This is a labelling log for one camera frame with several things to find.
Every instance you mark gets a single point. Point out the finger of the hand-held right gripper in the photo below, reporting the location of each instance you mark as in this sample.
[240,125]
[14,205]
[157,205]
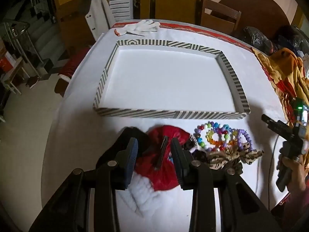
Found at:
[277,125]

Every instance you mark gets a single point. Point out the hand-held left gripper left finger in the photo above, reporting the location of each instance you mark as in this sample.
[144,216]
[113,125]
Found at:
[133,156]

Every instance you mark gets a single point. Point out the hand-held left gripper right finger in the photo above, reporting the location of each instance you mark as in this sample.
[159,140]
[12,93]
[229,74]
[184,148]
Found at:
[179,171]

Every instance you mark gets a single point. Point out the leopard print bow scrunchie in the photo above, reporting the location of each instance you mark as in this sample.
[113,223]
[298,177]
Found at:
[217,159]

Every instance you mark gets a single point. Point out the red satin bow hair clip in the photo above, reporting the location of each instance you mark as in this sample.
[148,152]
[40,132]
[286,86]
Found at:
[166,131]

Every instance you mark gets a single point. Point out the striped cardboard tray box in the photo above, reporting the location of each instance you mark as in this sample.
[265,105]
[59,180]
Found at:
[169,77]

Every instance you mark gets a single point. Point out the person's right forearm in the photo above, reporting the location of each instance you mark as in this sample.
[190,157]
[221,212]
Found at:
[295,209]

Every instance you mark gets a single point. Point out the person's right hand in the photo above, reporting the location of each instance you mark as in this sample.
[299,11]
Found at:
[298,174]

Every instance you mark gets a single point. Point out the black fabric hair accessory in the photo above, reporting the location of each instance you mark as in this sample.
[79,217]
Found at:
[142,137]

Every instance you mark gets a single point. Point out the white fluffy hair accessory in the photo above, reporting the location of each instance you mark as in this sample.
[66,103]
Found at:
[142,186]

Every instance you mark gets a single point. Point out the yellow and red cloth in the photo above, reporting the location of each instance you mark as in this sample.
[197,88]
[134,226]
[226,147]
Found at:
[284,77]

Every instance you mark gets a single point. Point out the white tablecloth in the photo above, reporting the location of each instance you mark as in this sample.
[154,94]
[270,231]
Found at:
[72,125]

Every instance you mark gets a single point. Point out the red seat cushion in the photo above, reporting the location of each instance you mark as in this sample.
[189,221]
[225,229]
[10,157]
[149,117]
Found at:
[74,62]

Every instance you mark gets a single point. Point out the round brown table top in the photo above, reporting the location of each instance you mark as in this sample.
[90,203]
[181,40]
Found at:
[260,12]

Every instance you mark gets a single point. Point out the wooden chair with slat back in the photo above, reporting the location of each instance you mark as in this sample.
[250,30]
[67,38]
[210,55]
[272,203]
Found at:
[217,21]

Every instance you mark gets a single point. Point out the white knit glove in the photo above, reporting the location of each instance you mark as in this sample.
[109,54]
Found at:
[142,26]

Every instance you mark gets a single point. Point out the red patterned tablecloth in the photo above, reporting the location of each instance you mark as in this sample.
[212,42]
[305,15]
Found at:
[183,27]

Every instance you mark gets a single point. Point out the white coat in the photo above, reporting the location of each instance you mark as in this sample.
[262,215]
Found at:
[99,21]

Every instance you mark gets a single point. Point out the wooden chair with cushion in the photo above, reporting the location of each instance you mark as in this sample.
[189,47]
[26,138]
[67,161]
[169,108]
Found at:
[72,24]

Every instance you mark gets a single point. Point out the white louvred door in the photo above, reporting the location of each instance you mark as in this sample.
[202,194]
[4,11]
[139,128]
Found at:
[120,0]

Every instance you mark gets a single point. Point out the metal rack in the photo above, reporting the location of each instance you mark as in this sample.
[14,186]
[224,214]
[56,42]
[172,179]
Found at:
[17,43]

